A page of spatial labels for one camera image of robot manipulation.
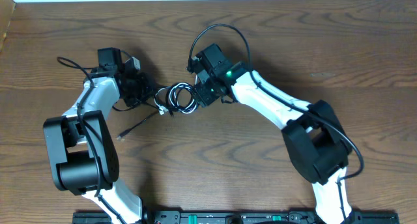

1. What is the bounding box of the black USB cable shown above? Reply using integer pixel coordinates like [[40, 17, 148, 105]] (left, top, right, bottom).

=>
[[112, 81, 199, 142]]

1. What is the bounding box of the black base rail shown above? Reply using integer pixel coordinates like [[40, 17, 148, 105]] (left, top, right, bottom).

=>
[[72, 210, 400, 224]]

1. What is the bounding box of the white USB cable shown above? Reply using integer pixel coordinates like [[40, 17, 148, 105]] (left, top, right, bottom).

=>
[[153, 82, 199, 116]]

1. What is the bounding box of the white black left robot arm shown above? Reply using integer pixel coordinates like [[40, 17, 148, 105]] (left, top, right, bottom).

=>
[[43, 48, 156, 223]]

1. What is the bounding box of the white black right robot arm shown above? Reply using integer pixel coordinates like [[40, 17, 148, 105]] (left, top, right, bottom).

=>
[[187, 44, 352, 223]]

